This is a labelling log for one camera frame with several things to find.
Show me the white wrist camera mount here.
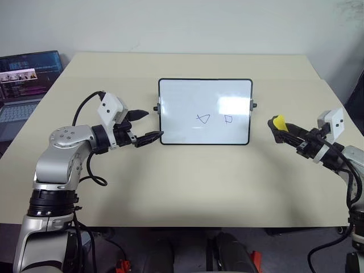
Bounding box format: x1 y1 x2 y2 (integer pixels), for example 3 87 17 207
96 91 129 150
312 107 345 164

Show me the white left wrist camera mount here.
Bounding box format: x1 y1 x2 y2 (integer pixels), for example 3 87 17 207
96 91 129 150

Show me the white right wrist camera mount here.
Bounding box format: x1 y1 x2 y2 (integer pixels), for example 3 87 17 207
312 107 345 164

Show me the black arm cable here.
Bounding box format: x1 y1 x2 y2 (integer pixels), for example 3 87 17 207
73 90 109 188
321 138 361 217

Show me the black-framed tabletop whiteboard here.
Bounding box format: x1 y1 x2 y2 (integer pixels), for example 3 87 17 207
152 77 258 147

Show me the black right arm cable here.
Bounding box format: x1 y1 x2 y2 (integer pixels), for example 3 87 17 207
321 138 361 217

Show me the open silver laptop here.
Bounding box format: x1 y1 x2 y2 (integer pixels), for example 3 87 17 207
0 50 68 125

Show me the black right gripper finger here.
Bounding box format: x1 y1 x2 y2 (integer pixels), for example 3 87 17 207
267 119 303 150
285 122 310 138

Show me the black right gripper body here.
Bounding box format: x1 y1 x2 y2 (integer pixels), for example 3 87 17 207
295 127 328 159

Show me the yellow eraser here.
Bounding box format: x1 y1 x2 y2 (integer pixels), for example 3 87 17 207
271 114 289 133

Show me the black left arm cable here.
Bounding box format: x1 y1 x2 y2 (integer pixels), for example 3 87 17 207
73 90 109 188

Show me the black rounded shape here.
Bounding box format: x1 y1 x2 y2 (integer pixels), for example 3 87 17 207
206 231 257 273

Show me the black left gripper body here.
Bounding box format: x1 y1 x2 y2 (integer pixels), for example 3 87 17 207
113 112 139 147

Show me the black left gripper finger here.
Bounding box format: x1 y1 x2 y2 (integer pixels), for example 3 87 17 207
126 109 150 123
133 130 165 149

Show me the black floor cable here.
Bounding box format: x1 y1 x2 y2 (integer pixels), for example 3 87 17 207
93 227 130 261
308 221 355 273

